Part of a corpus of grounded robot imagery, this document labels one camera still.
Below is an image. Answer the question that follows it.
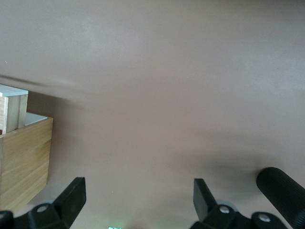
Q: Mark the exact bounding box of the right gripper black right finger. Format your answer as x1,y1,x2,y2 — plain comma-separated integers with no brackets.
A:
189,178,289,229

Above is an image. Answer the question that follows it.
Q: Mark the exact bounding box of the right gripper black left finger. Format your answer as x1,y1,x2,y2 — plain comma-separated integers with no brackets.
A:
0,177,87,229

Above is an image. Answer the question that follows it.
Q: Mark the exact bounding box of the white-fronted wooden drawer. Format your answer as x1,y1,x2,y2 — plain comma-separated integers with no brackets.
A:
0,83,30,135

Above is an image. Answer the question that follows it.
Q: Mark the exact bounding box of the wooden drawer cabinet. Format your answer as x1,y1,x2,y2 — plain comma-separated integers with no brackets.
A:
0,112,53,215

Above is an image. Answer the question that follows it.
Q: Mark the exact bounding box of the brown table cover mat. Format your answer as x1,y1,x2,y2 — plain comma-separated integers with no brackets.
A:
0,0,305,229

